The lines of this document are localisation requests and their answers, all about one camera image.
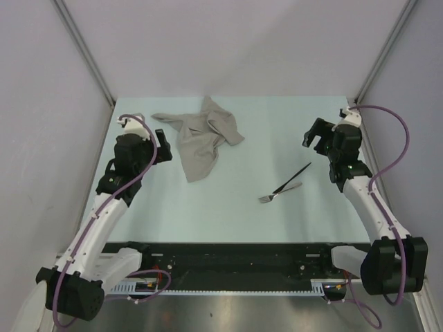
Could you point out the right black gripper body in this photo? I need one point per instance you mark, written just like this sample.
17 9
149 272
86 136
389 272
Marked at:
324 129

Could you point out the left aluminium frame post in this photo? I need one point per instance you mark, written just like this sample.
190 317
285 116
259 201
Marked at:
72 29

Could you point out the black knife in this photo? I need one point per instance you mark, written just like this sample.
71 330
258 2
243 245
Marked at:
279 189

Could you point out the right aluminium frame post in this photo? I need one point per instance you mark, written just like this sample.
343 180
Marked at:
395 33

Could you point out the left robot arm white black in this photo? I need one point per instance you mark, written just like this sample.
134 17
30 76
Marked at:
77 284

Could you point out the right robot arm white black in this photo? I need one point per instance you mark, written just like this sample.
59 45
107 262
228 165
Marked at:
396 260

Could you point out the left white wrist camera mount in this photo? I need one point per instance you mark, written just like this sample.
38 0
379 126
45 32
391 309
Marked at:
135 124

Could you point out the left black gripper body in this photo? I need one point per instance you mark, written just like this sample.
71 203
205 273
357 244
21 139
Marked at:
163 153

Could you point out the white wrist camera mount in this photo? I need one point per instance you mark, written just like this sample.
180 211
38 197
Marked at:
350 117
135 124

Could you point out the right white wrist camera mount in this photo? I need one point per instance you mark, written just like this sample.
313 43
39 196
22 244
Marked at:
350 117

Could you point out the grey cloth napkin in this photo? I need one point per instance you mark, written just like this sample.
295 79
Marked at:
200 135

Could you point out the silver metal fork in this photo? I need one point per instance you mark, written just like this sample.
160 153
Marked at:
269 198

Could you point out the aluminium frame post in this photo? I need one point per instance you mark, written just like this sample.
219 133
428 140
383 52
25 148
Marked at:
395 33
72 29

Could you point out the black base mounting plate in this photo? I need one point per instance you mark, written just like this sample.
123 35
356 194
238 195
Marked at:
237 267

